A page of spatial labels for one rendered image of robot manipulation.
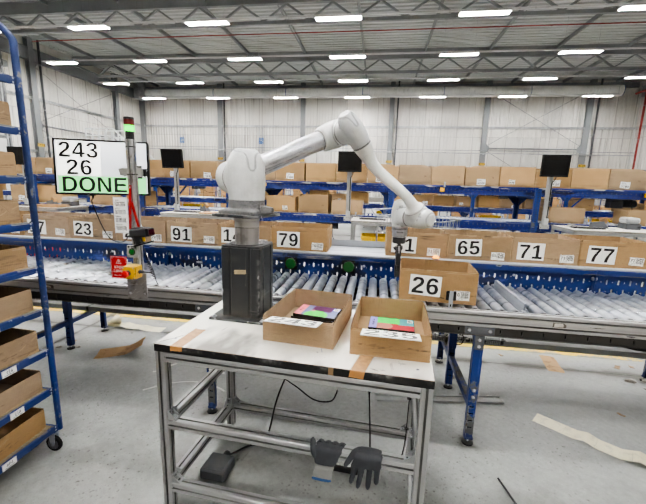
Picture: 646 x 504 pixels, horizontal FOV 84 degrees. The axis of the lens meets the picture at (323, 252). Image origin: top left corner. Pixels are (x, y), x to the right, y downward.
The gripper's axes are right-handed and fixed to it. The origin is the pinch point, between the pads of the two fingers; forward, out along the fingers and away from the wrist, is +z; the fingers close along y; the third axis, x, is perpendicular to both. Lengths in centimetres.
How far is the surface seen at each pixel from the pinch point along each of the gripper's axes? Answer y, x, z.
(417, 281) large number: 22.0, 9.5, 0.1
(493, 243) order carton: -29, 61, -15
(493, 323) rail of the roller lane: 30, 47, 17
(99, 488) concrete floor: 90, -128, 85
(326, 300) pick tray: 50, -35, 5
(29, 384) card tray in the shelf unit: 81, -167, 44
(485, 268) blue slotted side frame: -23, 56, 1
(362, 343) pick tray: 91, -16, 6
